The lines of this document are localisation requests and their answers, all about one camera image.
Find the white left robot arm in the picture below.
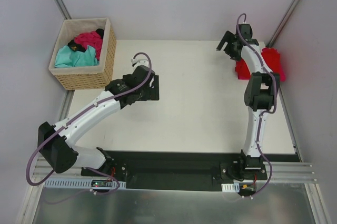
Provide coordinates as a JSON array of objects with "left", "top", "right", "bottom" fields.
[{"left": 38, "top": 65, "right": 160, "bottom": 176}]

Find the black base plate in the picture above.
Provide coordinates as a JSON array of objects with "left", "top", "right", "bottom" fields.
[{"left": 80, "top": 150, "right": 268, "bottom": 192}]

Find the black t shirt in basket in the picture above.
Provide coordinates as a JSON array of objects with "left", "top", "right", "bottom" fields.
[{"left": 67, "top": 28, "right": 105, "bottom": 53}]

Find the left white cable duct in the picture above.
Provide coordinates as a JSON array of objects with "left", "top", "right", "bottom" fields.
[{"left": 44, "top": 178, "right": 126, "bottom": 190}]

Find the right white cable duct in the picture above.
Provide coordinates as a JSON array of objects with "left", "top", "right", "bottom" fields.
[{"left": 221, "top": 182, "right": 240, "bottom": 193}]

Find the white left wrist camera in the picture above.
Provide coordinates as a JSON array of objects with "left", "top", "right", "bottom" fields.
[{"left": 131, "top": 58, "right": 149, "bottom": 67}]

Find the magenta t shirt in basket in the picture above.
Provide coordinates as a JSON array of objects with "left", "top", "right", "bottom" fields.
[{"left": 74, "top": 28, "right": 104, "bottom": 60}]

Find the red t shirt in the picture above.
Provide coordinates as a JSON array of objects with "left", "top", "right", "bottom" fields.
[{"left": 235, "top": 47, "right": 287, "bottom": 82}]

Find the white cable duct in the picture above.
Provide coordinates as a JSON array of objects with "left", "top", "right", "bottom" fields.
[
  {"left": 221, "top": 182, "right": 240, "bottom": 193},
  {"left": 44, "top": 178, "right": 126, "bottom": 190}
]

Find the teal t shirt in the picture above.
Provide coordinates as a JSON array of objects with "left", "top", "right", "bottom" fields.
[{"left": 54, "top": 46, "right": 99, "bottom": 68}]

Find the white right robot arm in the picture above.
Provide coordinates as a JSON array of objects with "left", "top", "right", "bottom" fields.
[{"left": 216, "top": 23, "right": 280, "bottom": 180}]

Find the wicker basket with liner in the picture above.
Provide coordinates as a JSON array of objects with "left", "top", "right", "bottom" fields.
[{"left": 48, "top": 18, "right": 116, "bottom": 90}]

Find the right aluminium frame post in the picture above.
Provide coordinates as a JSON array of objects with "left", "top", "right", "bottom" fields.
[{"left": 266, "top": 0, "right": 302, "bottom": 48}]

